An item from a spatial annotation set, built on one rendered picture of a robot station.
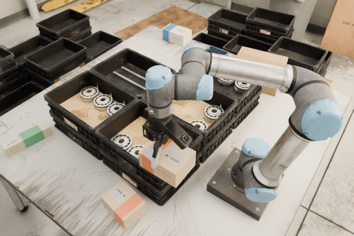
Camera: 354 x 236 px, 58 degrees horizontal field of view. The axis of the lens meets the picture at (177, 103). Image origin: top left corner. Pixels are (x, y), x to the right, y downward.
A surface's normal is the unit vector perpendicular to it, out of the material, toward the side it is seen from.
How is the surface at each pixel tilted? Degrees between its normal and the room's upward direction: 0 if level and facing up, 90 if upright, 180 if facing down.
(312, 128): 86
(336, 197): 0
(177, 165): 0
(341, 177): 0
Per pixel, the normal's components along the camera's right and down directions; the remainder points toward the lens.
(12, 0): 0.81, 0.39
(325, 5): -0.58, 0.54
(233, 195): 0.03, -0.71
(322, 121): 0.00, 0.60
